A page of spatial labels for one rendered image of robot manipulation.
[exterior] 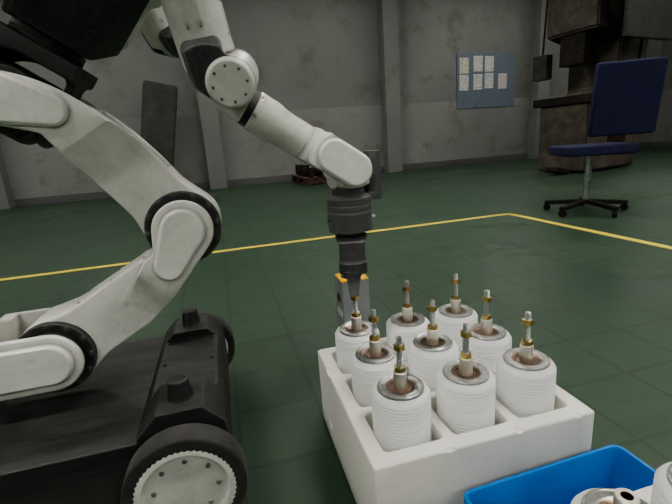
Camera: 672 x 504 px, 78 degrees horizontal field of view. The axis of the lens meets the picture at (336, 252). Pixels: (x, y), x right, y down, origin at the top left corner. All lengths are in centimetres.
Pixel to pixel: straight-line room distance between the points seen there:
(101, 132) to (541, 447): 91
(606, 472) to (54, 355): 99
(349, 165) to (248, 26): 771
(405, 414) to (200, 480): 37
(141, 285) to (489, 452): 68
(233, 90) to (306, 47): 779
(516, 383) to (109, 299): 76
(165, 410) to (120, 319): 22
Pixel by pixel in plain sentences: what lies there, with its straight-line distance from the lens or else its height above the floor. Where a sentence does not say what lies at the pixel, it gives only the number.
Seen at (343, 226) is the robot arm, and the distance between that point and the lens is 80.
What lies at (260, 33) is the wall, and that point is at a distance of 842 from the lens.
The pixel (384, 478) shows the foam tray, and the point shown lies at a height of 16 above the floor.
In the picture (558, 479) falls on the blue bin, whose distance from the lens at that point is 85.
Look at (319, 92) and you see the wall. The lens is 842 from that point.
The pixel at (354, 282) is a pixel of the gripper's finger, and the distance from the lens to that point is 86.
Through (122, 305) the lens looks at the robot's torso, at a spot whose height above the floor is 36.
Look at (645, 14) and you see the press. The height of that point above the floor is 188.
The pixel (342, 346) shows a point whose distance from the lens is 89.
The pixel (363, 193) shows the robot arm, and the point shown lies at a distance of 82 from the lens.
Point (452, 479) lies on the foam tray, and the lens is 76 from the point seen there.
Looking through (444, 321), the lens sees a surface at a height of 24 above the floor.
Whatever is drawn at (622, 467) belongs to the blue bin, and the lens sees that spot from 91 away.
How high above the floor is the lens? 64
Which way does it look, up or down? 15 degrees down
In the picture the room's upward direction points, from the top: 4 degrees counter-clockwise
